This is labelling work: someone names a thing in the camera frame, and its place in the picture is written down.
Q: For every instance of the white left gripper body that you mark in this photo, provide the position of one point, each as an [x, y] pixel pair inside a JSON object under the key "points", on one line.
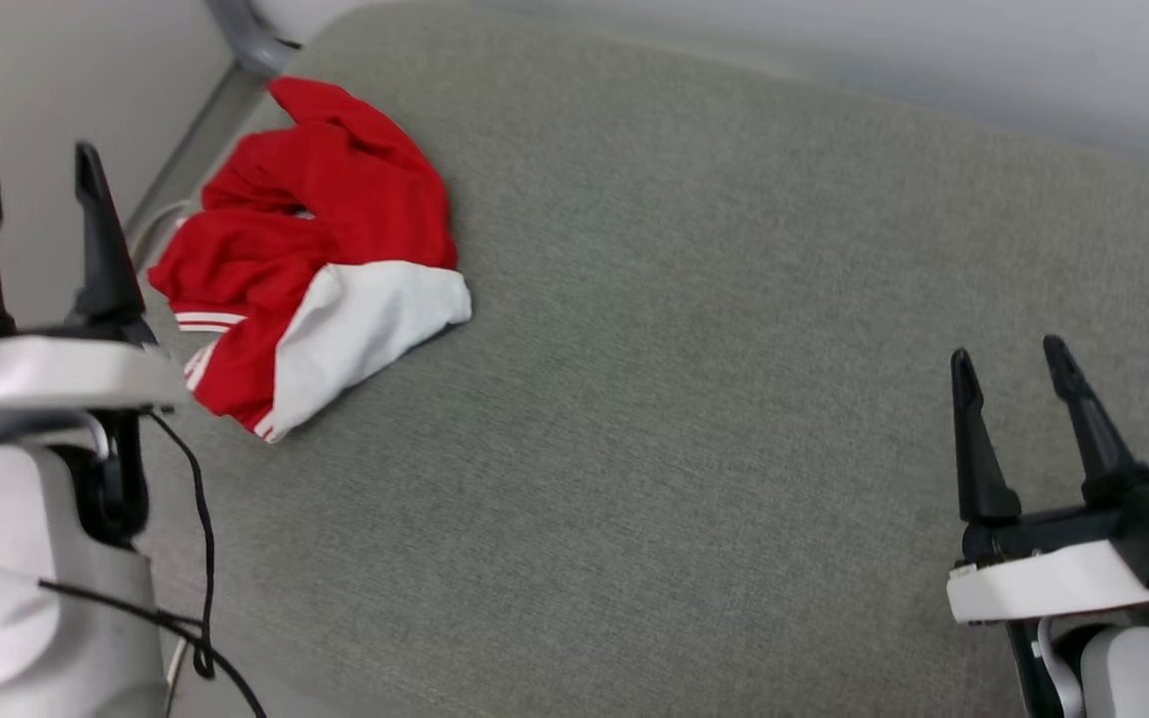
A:
{"points": [[66, 374]]}

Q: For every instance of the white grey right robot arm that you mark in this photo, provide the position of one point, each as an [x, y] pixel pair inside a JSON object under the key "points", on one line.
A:
{"points": [[1133, 678]]}

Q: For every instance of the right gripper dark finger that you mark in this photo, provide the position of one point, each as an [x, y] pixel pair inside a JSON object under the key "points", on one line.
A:
{"points": [[1098, 449], [981, 469]]}

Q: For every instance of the red and white basketball jersey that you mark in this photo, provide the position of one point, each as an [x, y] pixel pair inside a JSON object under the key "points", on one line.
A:
{"points": [[335, 199]]}

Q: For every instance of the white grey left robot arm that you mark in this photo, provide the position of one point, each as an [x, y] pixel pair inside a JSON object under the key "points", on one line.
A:
{"points": [[6, 638]]}

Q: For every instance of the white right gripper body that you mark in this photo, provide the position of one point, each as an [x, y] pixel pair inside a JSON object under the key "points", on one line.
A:
{"points": [[1043, 583]]}

